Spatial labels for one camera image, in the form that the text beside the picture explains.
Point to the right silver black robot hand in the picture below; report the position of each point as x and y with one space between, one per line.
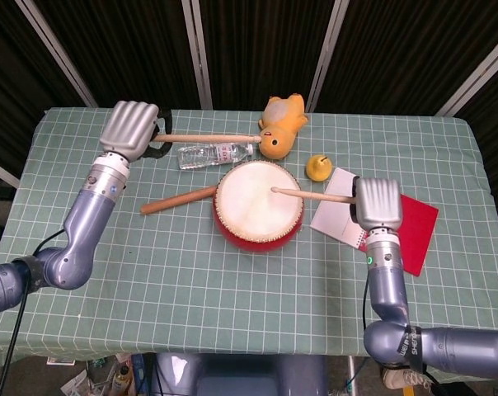
379 202

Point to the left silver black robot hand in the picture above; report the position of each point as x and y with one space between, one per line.
127 128

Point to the light wooden drumstick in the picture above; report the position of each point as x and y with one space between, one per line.
315 195
208 138

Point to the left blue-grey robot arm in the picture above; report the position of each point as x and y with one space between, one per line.
84 231

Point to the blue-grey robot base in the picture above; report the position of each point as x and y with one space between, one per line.
241 375

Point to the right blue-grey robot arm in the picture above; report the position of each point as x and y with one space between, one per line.
459 350

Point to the red drum with white skin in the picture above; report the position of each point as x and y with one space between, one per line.
249 214

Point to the red spiral notebook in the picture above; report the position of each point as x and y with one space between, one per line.
418 231

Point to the yellow pear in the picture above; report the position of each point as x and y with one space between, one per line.
318 169

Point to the clear plastic water bottle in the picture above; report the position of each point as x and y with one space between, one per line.
203 156

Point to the thick brown wooden rod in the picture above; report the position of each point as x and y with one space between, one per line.
175 201

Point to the yellow plush animal toy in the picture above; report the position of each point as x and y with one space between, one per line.
282 119

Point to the green checked tablecloth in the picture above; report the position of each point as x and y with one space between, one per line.
191 288

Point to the metal table leg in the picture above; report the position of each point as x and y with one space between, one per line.
353 377

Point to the white sneaker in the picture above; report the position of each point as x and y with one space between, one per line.
405 377

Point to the yellow bottle on floor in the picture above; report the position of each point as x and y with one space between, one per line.
120 377

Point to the white partition frame post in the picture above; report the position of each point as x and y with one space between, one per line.
475 76
197 53
55 51
326 57
1 173

